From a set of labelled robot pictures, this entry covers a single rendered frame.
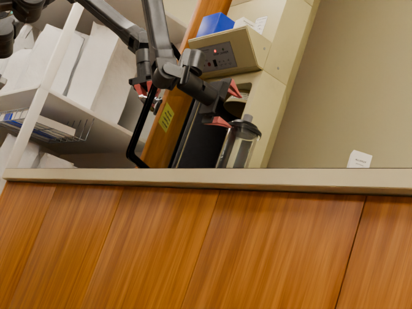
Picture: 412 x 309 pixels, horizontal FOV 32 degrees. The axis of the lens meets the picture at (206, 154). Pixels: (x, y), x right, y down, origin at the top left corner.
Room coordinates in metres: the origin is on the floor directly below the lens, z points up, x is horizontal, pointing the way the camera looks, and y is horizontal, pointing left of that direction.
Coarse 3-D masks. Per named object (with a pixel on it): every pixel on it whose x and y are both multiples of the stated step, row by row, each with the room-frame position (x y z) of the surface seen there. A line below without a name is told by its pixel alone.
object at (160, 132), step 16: (160, 96) 2.15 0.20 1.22; (176, 96) 2.25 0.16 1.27; (160, 112) 2.19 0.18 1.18; (176, 112) 2.28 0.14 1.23; (144, 128) 2.13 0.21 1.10; (160, 128) 2.22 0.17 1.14; (176, 128) 2.32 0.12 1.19; (144, 144) 2.16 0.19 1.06; (160, 144) 2.25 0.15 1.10; (144, 160) 2.20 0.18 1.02; (160, 160) 2.29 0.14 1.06
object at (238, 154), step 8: (232, 128) 1.98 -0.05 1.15; (240, 128) 1.97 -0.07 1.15; (248, 128) 1.96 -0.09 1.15; (232, 136) 1.97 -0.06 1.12; (240, 136) 1.97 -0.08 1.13; (248, 136) 1.97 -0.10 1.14; (256, 136) 1.99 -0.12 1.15; (224, 144) 1.99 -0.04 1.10; (232, 144) 1.97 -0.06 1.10; (240, 144) 1.96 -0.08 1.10; (248, 144) 1.97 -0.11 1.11; (224, 152) 1.98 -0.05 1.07; (232, 152) 1.97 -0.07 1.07; (240, 152) 1.97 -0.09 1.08; (248, 152) 1.98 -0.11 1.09; (224, 160) 1.97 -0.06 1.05; (232, 160) 1.97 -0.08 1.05; (240, 160) 1.97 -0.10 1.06; (248, 160) 1.99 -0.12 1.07
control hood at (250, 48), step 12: (204, 36) 2.24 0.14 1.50; (216, 36) 2.19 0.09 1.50; (228, 36) 2.15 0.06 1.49; (240, 36) 2.10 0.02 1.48; (252, 36) 2.08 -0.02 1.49; (192, 48) 2.32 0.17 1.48; (240, 48) 2.13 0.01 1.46; (252, 48) 2.09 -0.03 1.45; (264, 48) 2.11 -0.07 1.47; (240, 60) 2.16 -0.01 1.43; (252, 60) 2.12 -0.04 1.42; (264, 60) 2.12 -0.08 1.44; (204, 72) 2.34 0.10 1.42; (216, 72) 2.29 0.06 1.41; (228, 72) 2.25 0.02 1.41; (240, 72) 2.21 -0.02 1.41
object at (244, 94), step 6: (240, 90) 2.25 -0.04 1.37; (246, 90) 2.24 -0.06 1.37; (234, 96) 2.25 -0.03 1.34; (246, 96) 2.22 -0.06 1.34; (228, 102) 2.31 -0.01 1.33; (234, 102) 2.34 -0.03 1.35; (240, 102) 2.35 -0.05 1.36; (228, 108) 2.34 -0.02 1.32; (234, 108) 2.36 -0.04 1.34; (240, 108) 2.36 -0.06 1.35; (234, 114) 2.37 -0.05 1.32; (240, 114) 2.37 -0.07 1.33
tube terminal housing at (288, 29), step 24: (264, 0) 2.23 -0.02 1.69; (288, 0) 2.13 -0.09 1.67; (288, 24) 2.15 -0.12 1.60; (288, 48) 2.17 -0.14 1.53; (264, 72) 2.13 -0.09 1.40; (288, 72) 2.18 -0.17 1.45; (264, 96) 2.15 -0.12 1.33; (288, 96) 2.35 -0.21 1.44; (264, 120) 2.16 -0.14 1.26; (264, 144) 2.18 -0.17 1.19
